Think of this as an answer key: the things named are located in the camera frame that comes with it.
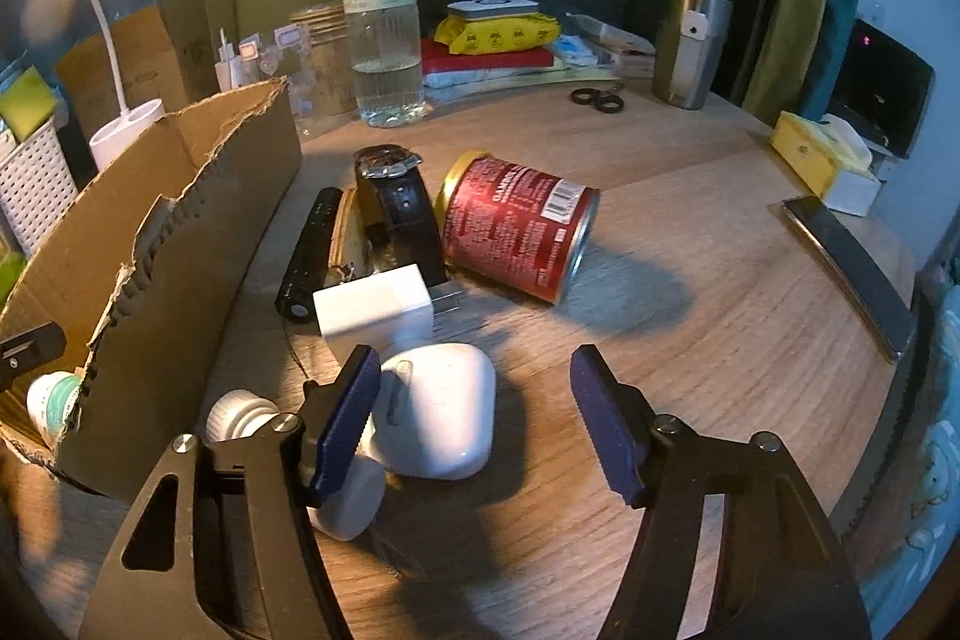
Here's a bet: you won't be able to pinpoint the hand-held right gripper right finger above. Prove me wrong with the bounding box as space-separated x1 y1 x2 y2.
568 344 875 640

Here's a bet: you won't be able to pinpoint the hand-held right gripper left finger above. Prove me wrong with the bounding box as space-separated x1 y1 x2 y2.
79 344 383 640

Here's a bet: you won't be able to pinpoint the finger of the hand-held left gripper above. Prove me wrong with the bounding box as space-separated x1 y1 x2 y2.
0 323 67 393

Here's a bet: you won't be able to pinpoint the plain white pill bottle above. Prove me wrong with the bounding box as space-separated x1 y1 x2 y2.
204 389 387 542

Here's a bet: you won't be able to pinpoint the white earbud case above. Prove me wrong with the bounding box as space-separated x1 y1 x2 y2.
367 342 497 480

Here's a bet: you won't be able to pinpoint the white charger adapter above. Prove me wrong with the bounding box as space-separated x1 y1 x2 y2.
313 263 460 347

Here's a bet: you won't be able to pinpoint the black flashlight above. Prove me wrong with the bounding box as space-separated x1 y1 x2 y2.
274 187 344 323

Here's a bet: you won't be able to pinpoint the brown cardboard box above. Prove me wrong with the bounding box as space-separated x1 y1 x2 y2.
0 76 305 498

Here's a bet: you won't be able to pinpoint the black leather strap wristwatch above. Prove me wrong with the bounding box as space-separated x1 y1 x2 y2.
354 143 449 289

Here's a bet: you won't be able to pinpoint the red tin can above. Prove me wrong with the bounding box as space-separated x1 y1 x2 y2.
436 150 601 307

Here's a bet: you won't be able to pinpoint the green plastic bag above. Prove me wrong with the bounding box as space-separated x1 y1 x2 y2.
0 250 29 305

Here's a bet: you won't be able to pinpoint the white woven plastic basket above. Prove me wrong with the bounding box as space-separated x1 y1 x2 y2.
0 119 80 259

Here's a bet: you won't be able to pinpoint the white desk lamp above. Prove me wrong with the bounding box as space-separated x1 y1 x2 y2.
0 0 167 172

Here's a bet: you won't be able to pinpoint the yellow-green sponge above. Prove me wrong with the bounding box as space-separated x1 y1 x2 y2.
0 66 50 135

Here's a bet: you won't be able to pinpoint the black smartphone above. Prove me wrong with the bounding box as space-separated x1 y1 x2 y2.
782 195 917 362

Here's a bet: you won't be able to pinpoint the flat brown cardboard package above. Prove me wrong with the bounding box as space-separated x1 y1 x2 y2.
56 0 218 139

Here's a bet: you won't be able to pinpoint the printed light bedding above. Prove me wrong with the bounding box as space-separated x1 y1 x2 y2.
855 265 960 618

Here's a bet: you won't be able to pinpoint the yellow tissue box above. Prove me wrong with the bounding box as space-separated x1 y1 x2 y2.
771 111 882 217

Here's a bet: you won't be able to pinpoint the stack of papers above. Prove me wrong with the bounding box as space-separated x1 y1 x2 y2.
421 66 623 105

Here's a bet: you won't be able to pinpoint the glass jar with gold lid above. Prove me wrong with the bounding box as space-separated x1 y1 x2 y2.
289 2 359 120

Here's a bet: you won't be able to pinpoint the clear labelled plastic jar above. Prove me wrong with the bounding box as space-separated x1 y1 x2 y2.
244 25 316 139

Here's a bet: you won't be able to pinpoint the clear plastic water bottle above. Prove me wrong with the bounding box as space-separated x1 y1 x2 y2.
339 0 428 129

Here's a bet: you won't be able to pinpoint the blue white small packet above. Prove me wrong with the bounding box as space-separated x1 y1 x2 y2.
551 34 601 67

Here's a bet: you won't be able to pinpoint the stainless steel tumbler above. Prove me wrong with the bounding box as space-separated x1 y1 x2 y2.
651 0 734 111

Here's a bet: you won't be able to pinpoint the white paper packets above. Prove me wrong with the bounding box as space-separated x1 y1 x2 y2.
570 14 657 79

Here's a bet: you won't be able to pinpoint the red book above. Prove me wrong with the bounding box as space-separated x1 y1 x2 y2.
420 38 556 79

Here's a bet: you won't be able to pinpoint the yellow wet wipes pack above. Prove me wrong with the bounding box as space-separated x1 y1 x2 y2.
435 12 562 58

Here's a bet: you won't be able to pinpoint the white rectangular device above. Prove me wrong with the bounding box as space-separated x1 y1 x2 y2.
446 0 541 20

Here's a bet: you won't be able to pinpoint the black monitor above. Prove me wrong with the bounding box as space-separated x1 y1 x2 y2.
829 19 937 160

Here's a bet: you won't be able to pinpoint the black handled scissors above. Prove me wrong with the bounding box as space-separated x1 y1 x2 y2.
570 83 627 112

